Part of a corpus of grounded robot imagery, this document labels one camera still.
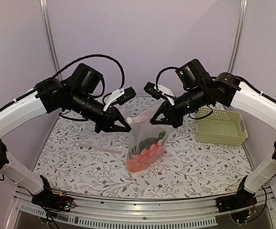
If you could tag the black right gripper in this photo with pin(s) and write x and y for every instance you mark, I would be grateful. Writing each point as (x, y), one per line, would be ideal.
(171, 115)

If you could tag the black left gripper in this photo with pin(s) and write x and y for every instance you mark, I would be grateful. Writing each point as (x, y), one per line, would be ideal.
(112, 114)

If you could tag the clear zip top bag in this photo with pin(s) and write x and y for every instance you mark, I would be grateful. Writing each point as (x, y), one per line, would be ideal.
(141, 128)

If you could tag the clear zip bag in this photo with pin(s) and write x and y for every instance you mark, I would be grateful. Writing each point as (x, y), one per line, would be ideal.
(111, 143)
(141, 128)

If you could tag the green leafy vegetable toy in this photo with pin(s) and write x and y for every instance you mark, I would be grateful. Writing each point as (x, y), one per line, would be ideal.
(147, 143)

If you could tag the red carrot toy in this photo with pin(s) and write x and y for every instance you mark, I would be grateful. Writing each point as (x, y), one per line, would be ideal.
(150, 152)

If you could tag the orange tangerine front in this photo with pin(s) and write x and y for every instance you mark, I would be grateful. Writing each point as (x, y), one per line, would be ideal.
(135, 166)

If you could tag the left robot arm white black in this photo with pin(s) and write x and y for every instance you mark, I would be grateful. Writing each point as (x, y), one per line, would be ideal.
(74, 94)

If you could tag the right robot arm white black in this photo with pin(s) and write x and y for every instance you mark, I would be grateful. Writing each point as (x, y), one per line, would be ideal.
(232, 91)

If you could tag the floral pattern table mat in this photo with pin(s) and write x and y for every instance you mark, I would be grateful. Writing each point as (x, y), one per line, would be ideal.
(187, 169)

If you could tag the beige perforated plastic basket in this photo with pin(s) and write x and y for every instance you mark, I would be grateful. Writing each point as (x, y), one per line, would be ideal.
(220, 127)

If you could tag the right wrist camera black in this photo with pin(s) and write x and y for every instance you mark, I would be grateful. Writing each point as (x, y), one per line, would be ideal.
(160, 92)

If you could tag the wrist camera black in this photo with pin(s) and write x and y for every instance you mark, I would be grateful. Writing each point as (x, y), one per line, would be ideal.
(160, 92)
(119, 96)

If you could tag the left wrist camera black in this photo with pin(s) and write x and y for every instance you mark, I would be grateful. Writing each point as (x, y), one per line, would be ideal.
(119, 96)

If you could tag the front aluminium rail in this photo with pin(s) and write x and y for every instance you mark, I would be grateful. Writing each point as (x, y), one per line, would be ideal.
(98, 212)

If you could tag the right aluminium frame post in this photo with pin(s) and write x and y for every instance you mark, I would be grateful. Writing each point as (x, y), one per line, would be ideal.
(238, 35)

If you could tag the aluminium frame post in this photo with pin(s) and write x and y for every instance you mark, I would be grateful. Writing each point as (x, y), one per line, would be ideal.
(238, 35)
(48, 33)

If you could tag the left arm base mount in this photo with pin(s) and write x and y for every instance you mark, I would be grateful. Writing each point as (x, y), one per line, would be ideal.
(52, 201)

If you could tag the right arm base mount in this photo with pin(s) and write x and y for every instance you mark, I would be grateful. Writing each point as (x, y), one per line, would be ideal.
(240, 199)

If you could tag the left aluminium frame post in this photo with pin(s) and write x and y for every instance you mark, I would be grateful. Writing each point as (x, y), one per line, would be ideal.
(48, 33)

